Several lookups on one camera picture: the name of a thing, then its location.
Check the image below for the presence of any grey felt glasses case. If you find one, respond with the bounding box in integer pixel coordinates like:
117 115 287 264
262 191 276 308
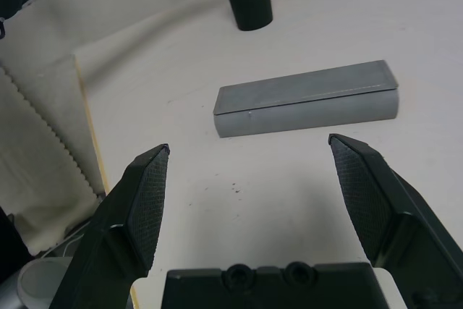
212 59 400 139

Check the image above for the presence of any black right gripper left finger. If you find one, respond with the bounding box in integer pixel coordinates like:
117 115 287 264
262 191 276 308
50 143 170 309

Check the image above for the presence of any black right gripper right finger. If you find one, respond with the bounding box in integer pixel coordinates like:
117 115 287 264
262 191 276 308
327 133 463 309

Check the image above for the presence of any beige foam sheet zigzag edge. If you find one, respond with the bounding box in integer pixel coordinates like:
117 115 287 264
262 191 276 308
0 54 109 256

